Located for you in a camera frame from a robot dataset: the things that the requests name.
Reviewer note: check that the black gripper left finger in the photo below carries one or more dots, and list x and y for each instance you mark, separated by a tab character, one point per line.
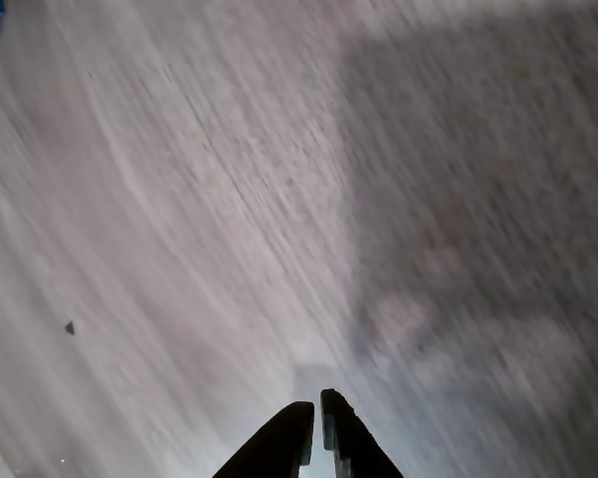
278	443

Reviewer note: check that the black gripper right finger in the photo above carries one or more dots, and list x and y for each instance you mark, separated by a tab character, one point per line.
358	448

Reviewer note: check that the small dark chip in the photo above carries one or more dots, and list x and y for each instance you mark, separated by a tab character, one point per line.
70	327

